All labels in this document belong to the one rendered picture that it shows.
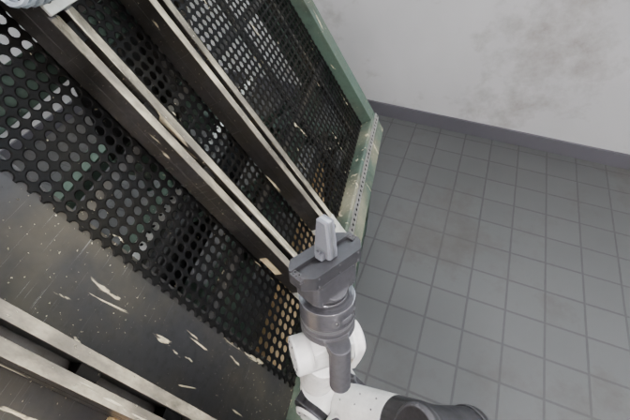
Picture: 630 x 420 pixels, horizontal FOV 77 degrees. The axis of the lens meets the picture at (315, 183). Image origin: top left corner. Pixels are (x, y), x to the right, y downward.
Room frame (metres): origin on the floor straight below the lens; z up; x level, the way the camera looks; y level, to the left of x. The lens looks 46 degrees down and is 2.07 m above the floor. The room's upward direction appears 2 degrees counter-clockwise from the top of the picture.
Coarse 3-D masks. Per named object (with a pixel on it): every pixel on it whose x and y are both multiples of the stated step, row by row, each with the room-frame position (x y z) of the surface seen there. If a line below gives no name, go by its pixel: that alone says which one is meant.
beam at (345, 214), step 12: (372, 120) 1.53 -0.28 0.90; (360, 132) 1.46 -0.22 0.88; (360, 144) 1.36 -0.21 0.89; (360, 156) 1.28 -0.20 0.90; (372, 156) 1.34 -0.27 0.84; (360, 168) 1.20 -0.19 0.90; (372, 168) 1.27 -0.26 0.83; (348, 180) 1.15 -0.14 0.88; (372, 180) 1.21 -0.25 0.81; (348, 192) 1.07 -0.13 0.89; (348, 204) 1.00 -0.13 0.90; (360, 204) 1.04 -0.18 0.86; (348, 216) 0.94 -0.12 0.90; (360, 216) 0.99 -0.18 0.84; (348, 228) 0.89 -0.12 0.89; (360, 228) 0.94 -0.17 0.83; (360, 240) 0.89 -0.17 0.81
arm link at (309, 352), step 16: (304, 336) 0.27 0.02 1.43; (320, 336) 0.25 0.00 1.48; (336, 336) 0.25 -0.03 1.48; (304, 352) 0.24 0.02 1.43; (320, 352) 0.24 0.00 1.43; (336, 352) 0.22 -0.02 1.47; (352, 352) 0.25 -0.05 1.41; (304, 368) 0.22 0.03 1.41; (320, 368) 0.23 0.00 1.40; (336, 368) 0.21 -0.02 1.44; (336, 384) 0.20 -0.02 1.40
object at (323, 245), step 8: (320, 224) 0.33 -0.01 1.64; (328, 224) 0.33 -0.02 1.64; (320, 232) 0.33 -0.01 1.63; (328, 232) 0.32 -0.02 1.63; (320, 240) 0.33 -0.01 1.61; (328, 240) 0.32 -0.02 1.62; (320, 248) 0.32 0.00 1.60; (328, 248) 0.31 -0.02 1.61; (320, 256) 0.31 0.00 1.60; (328, 256) 0.31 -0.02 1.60
